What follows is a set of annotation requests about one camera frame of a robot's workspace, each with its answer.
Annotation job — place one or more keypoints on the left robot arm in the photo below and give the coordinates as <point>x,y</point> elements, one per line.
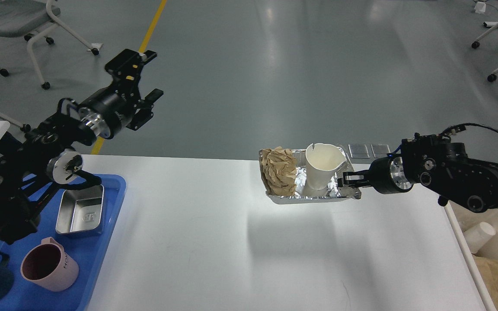
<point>46,161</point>

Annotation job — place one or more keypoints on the white paper cup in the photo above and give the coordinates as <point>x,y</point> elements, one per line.
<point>322,161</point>

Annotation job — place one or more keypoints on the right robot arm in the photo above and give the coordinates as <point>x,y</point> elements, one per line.
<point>437,163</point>

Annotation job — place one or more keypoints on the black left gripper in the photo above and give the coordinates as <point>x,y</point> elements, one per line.
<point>117,106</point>

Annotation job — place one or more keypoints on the blue plastic tray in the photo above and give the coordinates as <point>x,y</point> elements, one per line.
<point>88,252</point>

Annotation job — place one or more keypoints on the aluminium foil tray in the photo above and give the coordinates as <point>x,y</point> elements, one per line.
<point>304,194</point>

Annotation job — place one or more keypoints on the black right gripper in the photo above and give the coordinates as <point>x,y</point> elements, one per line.
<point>386,175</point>

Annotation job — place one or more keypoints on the stainless steel rectangular container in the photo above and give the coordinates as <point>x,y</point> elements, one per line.
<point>81,213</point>

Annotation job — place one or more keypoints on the paper cup in bin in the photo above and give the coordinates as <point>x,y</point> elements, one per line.
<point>478,235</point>

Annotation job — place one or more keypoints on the floor outlet cover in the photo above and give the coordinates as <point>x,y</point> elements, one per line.
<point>380,150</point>
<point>358,151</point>

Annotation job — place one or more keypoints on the grey office chair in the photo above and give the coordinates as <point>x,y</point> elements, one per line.
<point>37,19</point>

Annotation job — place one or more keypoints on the beige plastic bin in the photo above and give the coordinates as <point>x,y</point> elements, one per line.
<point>461,220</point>

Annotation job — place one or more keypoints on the left floor outlet cover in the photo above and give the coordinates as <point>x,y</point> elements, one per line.
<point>358,151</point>

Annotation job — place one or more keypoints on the right floor outlet cover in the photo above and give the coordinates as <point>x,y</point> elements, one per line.
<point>380,150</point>

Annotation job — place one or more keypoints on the pink ribbed mug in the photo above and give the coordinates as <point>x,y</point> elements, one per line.
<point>49,266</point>

